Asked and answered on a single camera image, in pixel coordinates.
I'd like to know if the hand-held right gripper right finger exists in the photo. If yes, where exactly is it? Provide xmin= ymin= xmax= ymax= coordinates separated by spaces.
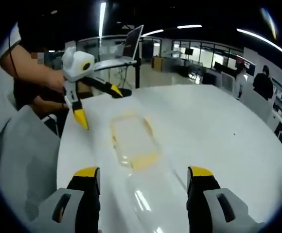
xmin=186 ymin=166 xmax=266 ymax=233

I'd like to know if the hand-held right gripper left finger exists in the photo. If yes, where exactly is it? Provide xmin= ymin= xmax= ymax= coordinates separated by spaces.
xmin=31 ymin=166 xmax=101 ymax=233

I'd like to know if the person's left hand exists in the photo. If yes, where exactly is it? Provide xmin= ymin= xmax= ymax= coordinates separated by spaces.
xmin=33 ymin=69 xmax=70 ymax=111

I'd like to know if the black stand pole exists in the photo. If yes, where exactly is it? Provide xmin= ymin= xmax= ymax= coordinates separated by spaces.
xmin=134 ymin=58 xmax=141 ymax=89

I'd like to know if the open silver laptop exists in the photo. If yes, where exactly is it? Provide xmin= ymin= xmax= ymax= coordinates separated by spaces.
xmin=93 ymin=24 xmax=144 ymax=71

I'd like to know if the brown cardboard box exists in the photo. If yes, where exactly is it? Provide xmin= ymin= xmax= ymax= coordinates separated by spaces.
xmin=151 ymin=56 xmax=170 ymax=72

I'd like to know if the clear plastic bag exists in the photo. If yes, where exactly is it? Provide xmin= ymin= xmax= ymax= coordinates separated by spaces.
xmin=109 ymin=112 xmax=163 ymax=172

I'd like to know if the grey mesh chair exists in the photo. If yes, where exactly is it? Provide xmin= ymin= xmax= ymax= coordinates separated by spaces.
xmin=0 ymin=105 xmax=62 ymax=222

